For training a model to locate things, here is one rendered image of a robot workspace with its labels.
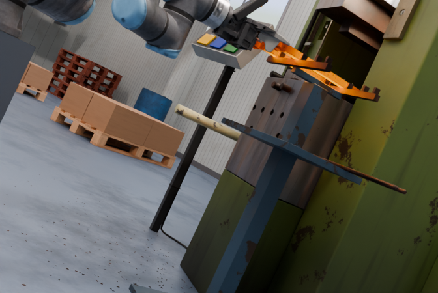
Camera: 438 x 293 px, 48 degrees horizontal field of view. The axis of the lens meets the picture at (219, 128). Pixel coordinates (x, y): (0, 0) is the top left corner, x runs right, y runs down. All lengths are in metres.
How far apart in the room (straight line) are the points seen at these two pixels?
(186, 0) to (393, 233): 1.08
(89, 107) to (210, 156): 2.68
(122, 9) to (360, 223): 1.05
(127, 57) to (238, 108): 3.01
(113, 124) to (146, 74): 4.06
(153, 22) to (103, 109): 3.70
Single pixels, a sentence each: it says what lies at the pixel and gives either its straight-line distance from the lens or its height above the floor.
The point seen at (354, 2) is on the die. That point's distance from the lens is 2.12.
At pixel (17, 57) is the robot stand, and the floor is 0.55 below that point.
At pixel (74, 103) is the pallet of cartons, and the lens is 5.21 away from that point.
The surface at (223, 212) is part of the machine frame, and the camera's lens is 2.02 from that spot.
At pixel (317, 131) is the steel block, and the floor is 0.76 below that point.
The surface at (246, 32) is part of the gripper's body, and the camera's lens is 1.39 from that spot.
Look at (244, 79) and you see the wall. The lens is 7.29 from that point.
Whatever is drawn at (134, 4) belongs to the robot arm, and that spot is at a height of 0.78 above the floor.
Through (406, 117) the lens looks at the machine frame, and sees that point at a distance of 1.77.
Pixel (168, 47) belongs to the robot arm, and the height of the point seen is 0.74.
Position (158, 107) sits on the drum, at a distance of 7.40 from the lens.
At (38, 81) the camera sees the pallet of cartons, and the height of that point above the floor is 0.22.
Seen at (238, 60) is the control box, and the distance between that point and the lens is 2.36.
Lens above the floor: 0.60
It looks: 1 degrees up
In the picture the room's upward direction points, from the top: 25 degrees clockwise
